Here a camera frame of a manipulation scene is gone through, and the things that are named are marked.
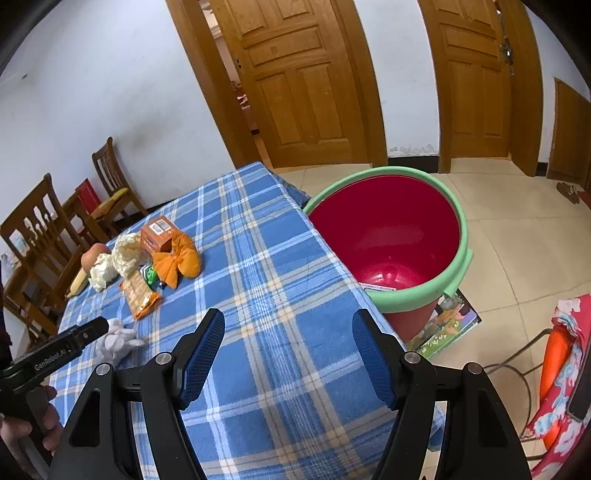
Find blue plaid tablecloth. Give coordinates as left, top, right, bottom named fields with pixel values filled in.
left=48, top=161, right=446, bottom=480

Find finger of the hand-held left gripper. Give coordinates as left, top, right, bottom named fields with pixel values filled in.
left=69, top=316, right=110, bottom=346

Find white crumpled tissue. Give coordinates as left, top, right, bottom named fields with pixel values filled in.
left=89, top=253, right=120, bottom=292

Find narrow wooden door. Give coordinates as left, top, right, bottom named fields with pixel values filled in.
left=547, top=78, right=591, bottom=185

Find person's left hand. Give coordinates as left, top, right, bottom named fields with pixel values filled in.
left=0, top=385, right=63, bottom=452

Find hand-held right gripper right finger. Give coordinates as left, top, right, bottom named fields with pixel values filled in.
left=352, top=308, right=532, bottom=480

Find orange snack wrapper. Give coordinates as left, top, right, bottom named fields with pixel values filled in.
left=120, top=270, right=163, bottom=321

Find green small toy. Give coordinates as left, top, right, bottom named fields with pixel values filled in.
left=142, top=264, right=166, bottom=291

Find picture book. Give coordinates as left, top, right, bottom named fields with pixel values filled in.
left=406, top=288, right=481, bottom=358

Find yellow seat cushion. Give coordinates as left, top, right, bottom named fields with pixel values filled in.
left=90, top=187, right=130, bottom=217

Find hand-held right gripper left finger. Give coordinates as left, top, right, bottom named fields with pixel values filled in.
left=48, top=308, right=227, bottom=480

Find orange cardboard box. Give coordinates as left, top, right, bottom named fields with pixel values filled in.
left=140, top=216, right=178, bottom=254

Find open wooden panel door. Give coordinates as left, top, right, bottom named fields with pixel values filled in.
left=210, top=0, right=370, bottom=169

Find dark wooden slat-back chair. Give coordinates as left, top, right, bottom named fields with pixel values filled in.
left=0, top=173, right=109, bottom=352

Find wooden chair with cushion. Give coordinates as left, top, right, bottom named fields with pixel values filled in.
left=91, top=137, right=148, bottom=227

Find closed wooden door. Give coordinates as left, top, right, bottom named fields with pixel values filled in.
left=418, top=0, right=543, bottom=176

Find brown sandals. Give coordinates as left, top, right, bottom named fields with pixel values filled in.
left=556, top=181, right=583, bottom=204

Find cream paper ball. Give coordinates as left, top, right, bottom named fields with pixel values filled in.
left=113, top=232, right=153, bottom=280

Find apple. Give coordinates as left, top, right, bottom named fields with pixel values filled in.
left=81, top=243, right=112, bottom=271

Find red board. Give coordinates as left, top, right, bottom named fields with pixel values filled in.
left=75, top=180, right=102, bottom=213

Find orange cloth bow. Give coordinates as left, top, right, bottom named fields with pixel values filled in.
left=151, top=233, right=201, bottom=291

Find banana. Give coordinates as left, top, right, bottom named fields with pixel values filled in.
left=66, top=268, right=90, bottom=298

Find metal chair floral red cushion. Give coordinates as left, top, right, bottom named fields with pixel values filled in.
left=482, top=295, right=591, bottom=480

